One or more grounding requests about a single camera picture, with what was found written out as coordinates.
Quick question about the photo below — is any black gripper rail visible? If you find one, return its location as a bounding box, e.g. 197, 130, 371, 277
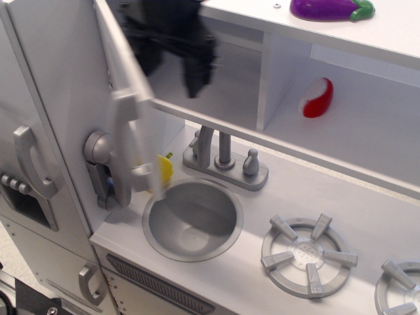
119, 1, 217, 98

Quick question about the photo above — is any white toy microwave door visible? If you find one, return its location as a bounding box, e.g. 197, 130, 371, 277
93, 0, 167, 201

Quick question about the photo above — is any grey toy faucet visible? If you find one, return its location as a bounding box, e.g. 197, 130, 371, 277
182, 125, 269, 192

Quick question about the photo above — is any yellow toy bell pepper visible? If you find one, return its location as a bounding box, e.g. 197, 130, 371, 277
139, 151, 174, 192

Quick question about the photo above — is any purple toy eggplant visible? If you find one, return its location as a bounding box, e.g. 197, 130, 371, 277
289, 0, 375, 22

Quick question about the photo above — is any round silver sink bowl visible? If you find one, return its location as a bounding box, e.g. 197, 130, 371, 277
142, 178, 243, 263

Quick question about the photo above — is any grey ice dispenser panel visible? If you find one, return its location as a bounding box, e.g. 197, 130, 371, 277
1, 171, 58, 232

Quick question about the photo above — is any grey oven vent grille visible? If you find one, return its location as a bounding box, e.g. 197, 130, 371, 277
106, 255, 215, 314

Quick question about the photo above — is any grey stove burner left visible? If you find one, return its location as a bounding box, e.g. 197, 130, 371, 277
261, 213, 358, 299

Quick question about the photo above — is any grey stove burner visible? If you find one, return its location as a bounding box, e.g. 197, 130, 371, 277
374, 260, 419, 314
261, 213, 358, 299

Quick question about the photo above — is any grey stove burner right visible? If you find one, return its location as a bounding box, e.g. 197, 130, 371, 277
374, 260, 419, 314

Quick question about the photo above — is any grey toy wall phone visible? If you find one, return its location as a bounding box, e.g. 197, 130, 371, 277
83, 129, 131, 212

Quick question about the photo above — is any grey fridge door handle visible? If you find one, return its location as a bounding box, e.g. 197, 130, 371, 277
13, 125, 57, 200

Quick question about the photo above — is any grey lower fridge handle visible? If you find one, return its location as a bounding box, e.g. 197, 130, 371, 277
78, 262, 108, 306

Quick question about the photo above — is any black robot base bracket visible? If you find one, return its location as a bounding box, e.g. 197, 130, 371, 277
1, 264, 67, 314

